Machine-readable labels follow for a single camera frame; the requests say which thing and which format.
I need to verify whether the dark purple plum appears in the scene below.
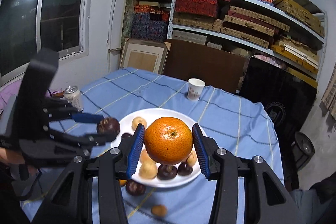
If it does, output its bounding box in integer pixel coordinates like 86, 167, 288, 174
121, 132, 133, 139
178, 161, 193, 176

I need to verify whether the blue checked tablecloth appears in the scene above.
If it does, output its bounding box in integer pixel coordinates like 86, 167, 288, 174
20, 66, 285, 224

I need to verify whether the black chair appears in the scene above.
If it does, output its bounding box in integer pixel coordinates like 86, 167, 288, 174
239, 56, 318, 151

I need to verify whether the pale peach round fruit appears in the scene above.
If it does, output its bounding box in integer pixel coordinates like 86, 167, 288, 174
138, 161, 158, 180

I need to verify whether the small brown kiwi fruit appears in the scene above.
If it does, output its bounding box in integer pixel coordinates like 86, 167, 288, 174
151, 205, 167, 218

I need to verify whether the pale peach fruit on plate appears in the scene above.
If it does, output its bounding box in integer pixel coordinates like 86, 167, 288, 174
131, 117, 147, 131

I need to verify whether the cardboard framed box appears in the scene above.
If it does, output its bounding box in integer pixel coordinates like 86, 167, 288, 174
120, 39, 171, 75

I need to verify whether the pale yellow pear fruit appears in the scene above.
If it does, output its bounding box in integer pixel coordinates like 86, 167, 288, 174
139, 149, 156, 164

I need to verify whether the window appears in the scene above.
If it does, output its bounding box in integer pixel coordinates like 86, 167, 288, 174
1, 0, 91, 85

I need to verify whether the white drink can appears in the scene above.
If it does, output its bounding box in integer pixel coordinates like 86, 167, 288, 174
64, 85, 84, 111

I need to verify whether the metal storage shelf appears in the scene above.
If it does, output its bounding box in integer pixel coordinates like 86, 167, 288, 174
167, 0, 327, 81

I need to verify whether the large orange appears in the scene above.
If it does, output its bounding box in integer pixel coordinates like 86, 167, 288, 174
143, 117, 193, 165

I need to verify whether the dark purple mangosteen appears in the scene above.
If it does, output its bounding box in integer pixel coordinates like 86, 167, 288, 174
157, 164, 178, 180
96, 117, 120, 135
125, 180, 146, 196

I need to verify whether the black cable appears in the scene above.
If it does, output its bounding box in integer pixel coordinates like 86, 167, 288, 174
15, 168, 44, 202

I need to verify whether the white oval plate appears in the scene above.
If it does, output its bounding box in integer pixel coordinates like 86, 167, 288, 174
110, 108, 201, 188

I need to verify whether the brown board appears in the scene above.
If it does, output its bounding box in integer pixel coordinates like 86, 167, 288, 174
163, 39, 247, 93

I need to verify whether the white paper cup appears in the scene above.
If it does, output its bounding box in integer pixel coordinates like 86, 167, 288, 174
187, 79, 205, 101

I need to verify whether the yellow tomato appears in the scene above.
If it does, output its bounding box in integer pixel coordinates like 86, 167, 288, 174
119, 180, 127, 186

